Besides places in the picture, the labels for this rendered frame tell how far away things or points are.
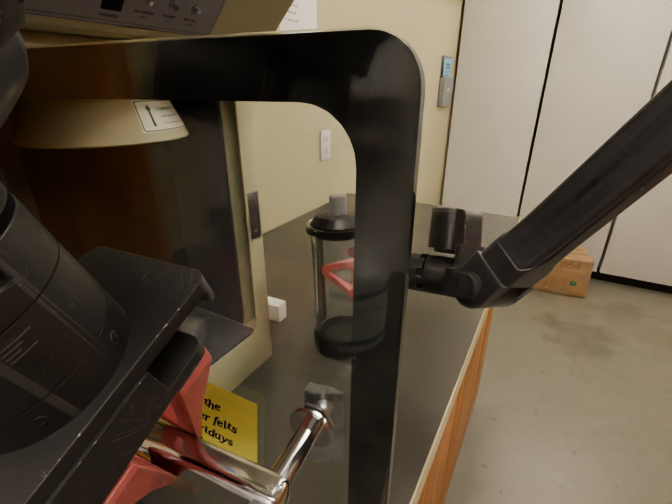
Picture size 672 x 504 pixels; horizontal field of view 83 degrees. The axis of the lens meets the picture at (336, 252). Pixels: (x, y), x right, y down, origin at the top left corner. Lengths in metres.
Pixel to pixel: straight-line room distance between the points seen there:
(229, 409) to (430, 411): 0.40
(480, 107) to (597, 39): 0.77
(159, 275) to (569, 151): 3.15
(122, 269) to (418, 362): 0.57
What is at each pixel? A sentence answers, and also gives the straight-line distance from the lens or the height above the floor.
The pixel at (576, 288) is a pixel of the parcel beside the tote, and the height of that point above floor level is 0.07.
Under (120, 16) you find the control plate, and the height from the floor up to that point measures 1.42.
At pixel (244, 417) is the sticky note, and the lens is 0.26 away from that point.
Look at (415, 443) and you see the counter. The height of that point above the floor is 0.94.
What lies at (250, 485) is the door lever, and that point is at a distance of 0.20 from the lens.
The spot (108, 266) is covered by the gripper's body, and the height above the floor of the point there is 1.30.
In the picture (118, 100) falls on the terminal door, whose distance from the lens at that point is 0.22.
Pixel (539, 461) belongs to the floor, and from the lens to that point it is 1.91.
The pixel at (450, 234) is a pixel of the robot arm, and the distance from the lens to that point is 0.55.
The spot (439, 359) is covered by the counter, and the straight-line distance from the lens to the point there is 0.70.
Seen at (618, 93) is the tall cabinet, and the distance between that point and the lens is 3.22.
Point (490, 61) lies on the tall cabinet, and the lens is 3.25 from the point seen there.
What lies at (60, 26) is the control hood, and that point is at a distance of 0.38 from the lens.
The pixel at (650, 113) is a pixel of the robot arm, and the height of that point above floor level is 1.35.
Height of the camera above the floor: 1.37
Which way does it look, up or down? 24 degrees down
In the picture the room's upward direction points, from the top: straight up
